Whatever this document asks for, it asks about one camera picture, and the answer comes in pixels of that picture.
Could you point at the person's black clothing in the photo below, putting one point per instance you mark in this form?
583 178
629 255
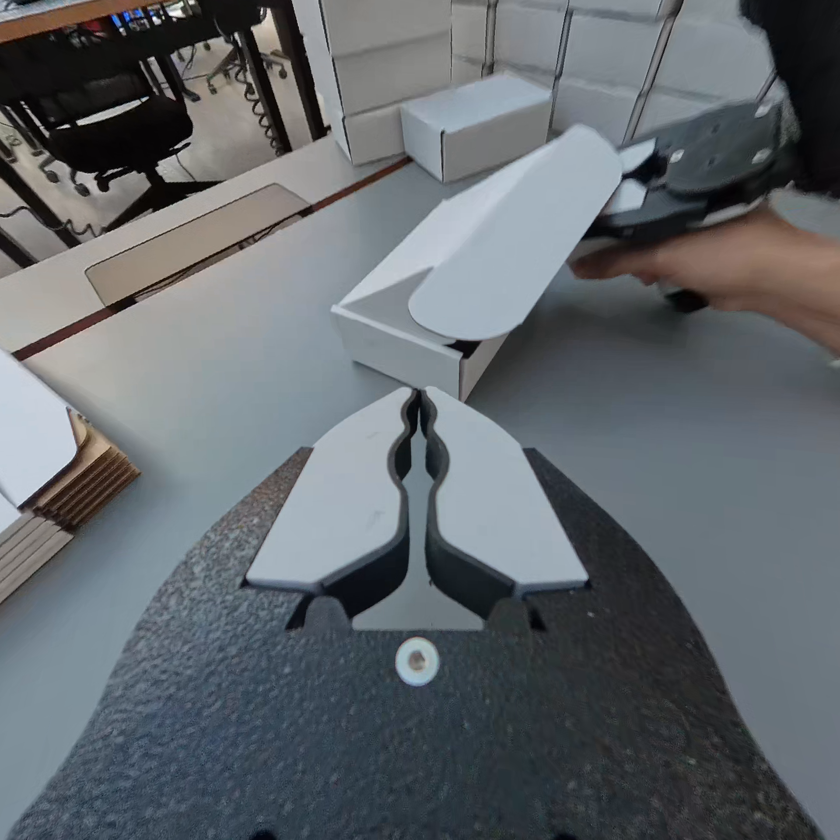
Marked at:
807 79

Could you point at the person's right hand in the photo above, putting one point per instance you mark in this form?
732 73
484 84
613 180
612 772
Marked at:
741 269

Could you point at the stack of flat cardboard sheets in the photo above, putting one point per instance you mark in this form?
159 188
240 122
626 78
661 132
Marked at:
52 485

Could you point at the small closed white box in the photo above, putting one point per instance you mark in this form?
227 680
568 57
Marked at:
476 124

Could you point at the stack of white boxes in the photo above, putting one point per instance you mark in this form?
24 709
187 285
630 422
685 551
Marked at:
394 65

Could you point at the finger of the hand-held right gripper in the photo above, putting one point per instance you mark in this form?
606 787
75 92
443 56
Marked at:
636 157
627 197

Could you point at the black office chair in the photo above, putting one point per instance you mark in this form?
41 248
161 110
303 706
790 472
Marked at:
243 59
118 124

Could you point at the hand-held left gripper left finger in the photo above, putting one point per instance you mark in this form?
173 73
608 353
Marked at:
334 499

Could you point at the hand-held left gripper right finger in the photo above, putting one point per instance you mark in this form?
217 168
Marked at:
499 512

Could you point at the white cardboard box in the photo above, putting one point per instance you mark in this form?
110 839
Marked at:
472 249

